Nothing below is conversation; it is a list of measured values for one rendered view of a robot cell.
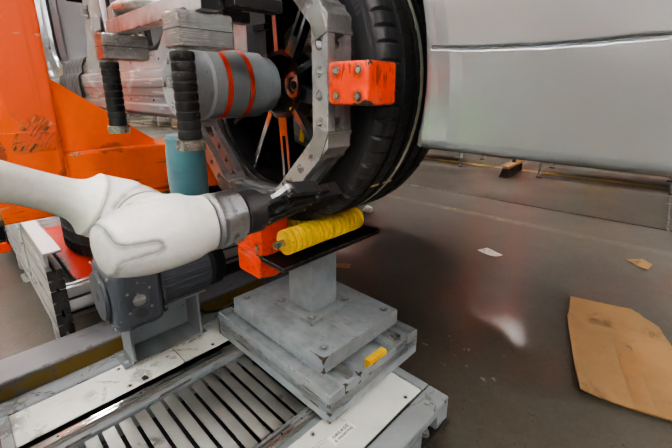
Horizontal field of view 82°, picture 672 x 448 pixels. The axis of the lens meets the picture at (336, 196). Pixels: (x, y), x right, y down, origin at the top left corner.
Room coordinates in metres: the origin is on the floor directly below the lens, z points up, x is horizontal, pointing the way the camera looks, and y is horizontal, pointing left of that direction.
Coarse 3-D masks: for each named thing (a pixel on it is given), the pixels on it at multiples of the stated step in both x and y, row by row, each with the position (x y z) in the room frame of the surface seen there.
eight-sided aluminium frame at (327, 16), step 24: (312, 0) 0.71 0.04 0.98; (336, 0) 0.74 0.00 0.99; (312, 24) 0.70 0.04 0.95; (336, 24) 0.70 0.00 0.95; (312, 48) 0.71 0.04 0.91; (336, 48) 0.73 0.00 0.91; (312, 72) 0.71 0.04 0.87; (312, 96) 0.71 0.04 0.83; (216, 120) 1.08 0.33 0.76; (336, 120) 0.74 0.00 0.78; (216, 144) 1.05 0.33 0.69; (312, 144) 0.71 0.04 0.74; (336, 144) 0.70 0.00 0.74; (216, 168) 0.97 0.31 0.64; (240, 168) 0.99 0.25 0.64; (312, 168) 0.71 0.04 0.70; (264, 192) 0.82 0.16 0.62
